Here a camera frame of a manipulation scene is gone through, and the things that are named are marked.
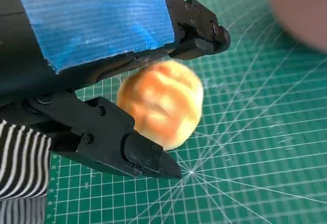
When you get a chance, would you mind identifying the round bread bun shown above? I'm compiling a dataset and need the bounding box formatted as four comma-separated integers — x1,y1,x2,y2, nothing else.
116,60,205,151

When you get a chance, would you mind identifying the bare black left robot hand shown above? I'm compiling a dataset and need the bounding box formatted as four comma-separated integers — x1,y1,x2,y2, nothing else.
0,0,232,180

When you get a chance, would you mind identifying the pink bowl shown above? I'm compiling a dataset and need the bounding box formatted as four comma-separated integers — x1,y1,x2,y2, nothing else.
265,0,327,53

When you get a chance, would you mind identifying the green cutting mat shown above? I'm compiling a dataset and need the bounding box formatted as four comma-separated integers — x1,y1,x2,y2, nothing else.
44,0,327,224

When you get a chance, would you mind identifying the person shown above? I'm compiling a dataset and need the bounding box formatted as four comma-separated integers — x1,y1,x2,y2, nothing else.
0,118,53,224

